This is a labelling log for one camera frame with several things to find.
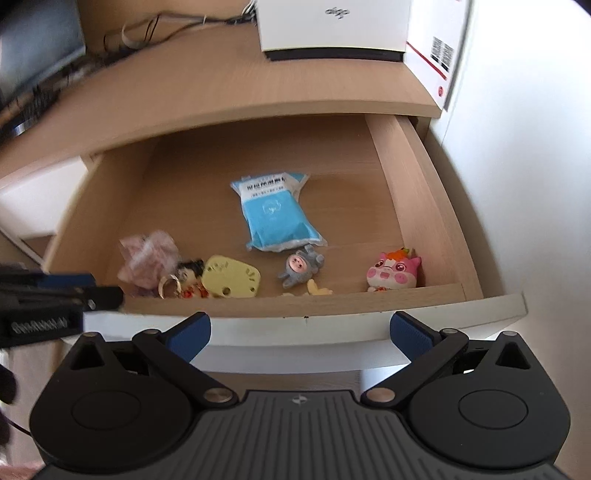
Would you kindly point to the black keyboard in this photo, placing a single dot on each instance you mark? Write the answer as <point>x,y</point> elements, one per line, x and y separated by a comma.
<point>37,104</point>

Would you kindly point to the pink cow figurine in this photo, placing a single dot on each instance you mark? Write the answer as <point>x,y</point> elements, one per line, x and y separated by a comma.
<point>392,272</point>

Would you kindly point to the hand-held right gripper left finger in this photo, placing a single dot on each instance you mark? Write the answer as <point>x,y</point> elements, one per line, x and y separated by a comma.
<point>191,337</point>

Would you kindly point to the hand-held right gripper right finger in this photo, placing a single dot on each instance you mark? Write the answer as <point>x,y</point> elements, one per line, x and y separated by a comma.
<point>408,338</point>

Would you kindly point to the blue tissue packet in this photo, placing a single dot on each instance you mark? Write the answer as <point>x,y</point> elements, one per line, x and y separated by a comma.
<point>277,217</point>

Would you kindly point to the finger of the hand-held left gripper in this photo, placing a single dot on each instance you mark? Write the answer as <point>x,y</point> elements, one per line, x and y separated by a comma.
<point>104,297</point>
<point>69,279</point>

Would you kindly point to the grey bunny figurine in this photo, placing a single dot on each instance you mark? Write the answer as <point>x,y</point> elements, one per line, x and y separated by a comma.
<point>298,267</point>

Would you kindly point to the wooden drawer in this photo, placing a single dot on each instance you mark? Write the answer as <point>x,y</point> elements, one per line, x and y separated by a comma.
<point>194,194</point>

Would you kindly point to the yellow toy camera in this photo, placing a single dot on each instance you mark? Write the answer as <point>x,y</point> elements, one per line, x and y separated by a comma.
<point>231,277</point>

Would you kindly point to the green hooded figurine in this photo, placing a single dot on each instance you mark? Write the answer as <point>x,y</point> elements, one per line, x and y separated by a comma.
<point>318,289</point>

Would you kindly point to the white red-striped cardboard box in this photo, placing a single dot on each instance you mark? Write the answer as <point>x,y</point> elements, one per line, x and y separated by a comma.
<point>438,50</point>

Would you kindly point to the black monitor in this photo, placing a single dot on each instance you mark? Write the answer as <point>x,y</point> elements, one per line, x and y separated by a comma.
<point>37,41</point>

